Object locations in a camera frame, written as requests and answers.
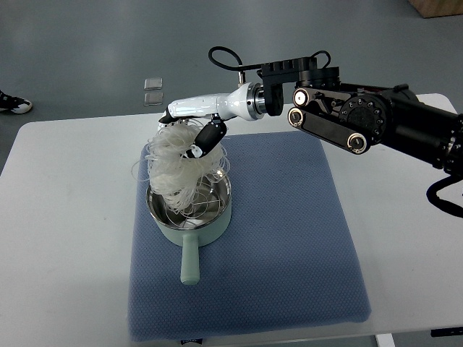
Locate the white vermicelli bundle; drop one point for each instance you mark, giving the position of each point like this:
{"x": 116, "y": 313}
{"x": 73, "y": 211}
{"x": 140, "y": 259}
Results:
{"x": 171, "y": 175}

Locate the upper clear floor tile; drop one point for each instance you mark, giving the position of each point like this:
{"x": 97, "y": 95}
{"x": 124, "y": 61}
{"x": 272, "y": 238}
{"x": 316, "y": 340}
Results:
{"x": 153, "y": 83}

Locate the white table leg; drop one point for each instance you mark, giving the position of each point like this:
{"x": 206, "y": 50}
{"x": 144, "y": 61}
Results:
{"x": 385, "y": 340}

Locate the wire steaming rack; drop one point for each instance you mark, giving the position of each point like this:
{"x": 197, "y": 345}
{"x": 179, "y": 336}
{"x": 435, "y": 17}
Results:
{"x": 206, "y": 206}

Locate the black white sneaker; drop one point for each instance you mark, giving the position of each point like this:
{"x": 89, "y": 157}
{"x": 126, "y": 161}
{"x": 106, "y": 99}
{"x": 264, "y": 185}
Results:
{"x": 14, "y": 104}

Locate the mint green steel pot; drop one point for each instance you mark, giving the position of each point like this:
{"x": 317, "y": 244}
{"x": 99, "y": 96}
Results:
{"x": 190, "y": 240}

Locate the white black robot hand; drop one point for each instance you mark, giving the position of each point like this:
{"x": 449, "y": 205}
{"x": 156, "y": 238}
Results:
{"x": 247, "y": 102}

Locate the blue textured cloth mat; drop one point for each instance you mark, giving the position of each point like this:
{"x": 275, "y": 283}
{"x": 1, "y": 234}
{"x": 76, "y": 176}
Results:
{"x": 286, "y": 260}

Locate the wooden box corner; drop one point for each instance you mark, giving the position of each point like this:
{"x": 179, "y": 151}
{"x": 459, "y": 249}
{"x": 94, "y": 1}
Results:
{"x": 437, "y": 8}

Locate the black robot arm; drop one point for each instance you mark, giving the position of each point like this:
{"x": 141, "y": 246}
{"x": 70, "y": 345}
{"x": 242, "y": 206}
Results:
{"x": 357, "y": 117}

